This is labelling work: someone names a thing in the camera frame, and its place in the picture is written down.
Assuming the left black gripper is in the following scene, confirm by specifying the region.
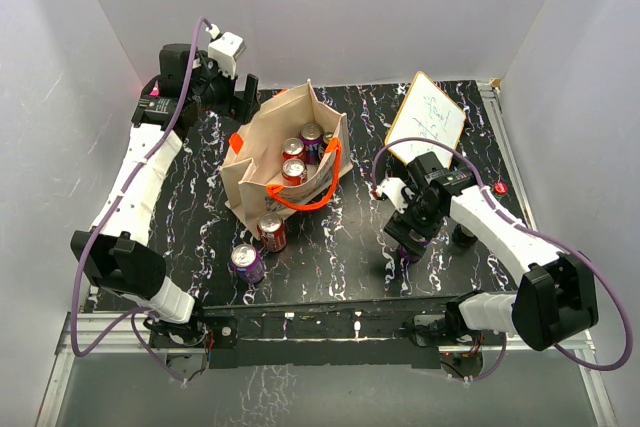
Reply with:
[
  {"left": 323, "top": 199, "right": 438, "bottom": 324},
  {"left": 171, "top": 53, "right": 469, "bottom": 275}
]
[{"left": 188, "top": 52, "right": 259, "bottom": 124}]

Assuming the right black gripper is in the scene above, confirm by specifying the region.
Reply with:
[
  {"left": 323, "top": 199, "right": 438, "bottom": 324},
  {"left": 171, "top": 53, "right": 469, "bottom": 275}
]
[{"left": 384, "top": 185, "right": 445, "bottom": 256}]

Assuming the purple Fanta can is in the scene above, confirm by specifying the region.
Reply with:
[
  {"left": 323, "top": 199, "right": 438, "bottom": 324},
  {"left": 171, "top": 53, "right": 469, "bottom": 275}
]
[
  {"left": 230, "top": 244, "right": 266, "bottom": 285},
  {"left": 397, "top": 242, "right": 428, "bottom": 264},
  {"left": 299, "top": 123, "right": 324, "bottom": 165}
]

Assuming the red coke can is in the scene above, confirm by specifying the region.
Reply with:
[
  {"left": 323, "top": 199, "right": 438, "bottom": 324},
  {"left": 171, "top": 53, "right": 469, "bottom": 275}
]
[
  {"left": 282, "top": 137, "right": 306, "bottom": 162},
  {"left": 281, "top": 159, "right": 308, "bottom": 186},
  {"left": 257, "top": 212, "right": 287, "bottom": 252}
]

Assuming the canvas bag with orange handles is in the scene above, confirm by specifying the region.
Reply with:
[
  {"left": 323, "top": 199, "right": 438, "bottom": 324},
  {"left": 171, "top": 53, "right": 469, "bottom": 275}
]
[{"left": 220, "top": 79, "right": 351, "bottom": 241}]

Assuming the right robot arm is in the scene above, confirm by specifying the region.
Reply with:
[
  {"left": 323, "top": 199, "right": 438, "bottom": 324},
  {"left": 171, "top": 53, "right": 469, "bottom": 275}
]
[{"left": 375, "top": 152, "right": 599, "bottom": 351}]

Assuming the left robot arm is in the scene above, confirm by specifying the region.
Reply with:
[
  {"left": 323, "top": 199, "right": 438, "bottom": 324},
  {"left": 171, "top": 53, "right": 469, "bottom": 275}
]
[{"left": 70, "top": 33, "right": 258, "bottom": 346}]

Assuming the dark Pepsi bottle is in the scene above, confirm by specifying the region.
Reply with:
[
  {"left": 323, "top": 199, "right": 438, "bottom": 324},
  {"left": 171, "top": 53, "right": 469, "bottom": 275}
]
[{"left": 452, "top": 181, "right": 509, "bottom": 248}]

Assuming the black marble pattern mat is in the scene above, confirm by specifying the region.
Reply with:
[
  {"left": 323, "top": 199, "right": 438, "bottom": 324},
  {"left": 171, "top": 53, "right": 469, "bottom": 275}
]
[{"left": 82, "top": 79, "right": 564, "bottom": 311}]

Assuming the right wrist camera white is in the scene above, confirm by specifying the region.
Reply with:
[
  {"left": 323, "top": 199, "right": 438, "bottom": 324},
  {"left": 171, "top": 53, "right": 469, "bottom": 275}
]
[{"left": 374, "top": 177, "right": 415, "bottom": 213}]

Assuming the small whiteboard with orange frame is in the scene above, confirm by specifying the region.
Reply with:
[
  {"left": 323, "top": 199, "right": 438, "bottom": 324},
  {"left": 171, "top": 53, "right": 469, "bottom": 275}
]
[{"left": 385, "top": 71, "right": 466, "bottom": 149}]

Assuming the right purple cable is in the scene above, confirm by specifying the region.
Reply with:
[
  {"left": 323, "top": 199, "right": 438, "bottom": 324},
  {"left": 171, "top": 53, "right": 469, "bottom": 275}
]
[{"left": 370, "top": 138, "right": 634, "bottom": 381}]

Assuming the purple cable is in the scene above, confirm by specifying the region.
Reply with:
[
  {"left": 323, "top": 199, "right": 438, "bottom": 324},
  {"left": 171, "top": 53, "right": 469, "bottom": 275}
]
[
  {"left": 70, "top": 15, "right": 221, "bottom": 384},
  {"left": 370, "top": 138, "right": 634, "bottom": 381}
]

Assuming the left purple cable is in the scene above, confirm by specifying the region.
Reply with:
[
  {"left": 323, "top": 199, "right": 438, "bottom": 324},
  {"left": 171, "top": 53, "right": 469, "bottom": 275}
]
[{"left": 70, "top": 15, "right": 221, "bottom": 384}]

